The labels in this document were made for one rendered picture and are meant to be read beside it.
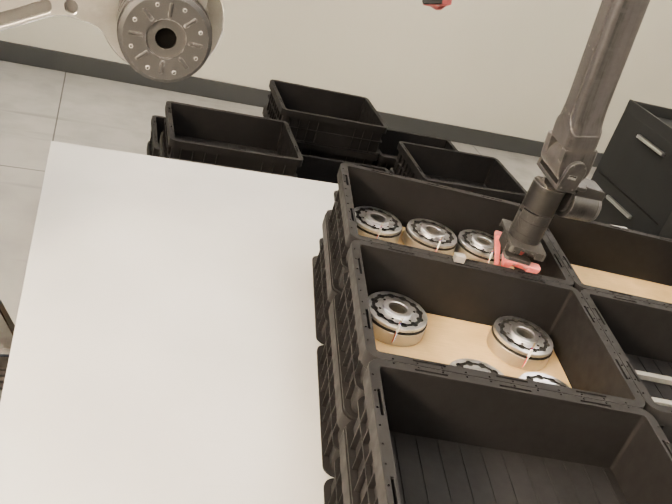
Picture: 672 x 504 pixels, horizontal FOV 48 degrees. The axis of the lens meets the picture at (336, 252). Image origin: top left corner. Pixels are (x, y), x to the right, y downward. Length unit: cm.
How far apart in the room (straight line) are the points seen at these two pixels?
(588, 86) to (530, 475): 57
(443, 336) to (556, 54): 374
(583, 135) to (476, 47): 339
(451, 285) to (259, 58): 315
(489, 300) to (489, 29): 342
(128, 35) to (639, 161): 212
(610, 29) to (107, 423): 90
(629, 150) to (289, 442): 212
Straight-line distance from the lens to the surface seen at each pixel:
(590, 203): 135
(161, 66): 123
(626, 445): 113
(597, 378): 121
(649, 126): 295
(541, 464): 110
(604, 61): 120
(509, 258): 131
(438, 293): 126
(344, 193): 135
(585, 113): 123
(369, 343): 98
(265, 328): 134
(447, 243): 146
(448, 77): 461
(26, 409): 113
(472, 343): 125
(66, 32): 422
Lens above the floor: 148
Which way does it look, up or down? 29 degrees down
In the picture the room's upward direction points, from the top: 18 degrees clockwise
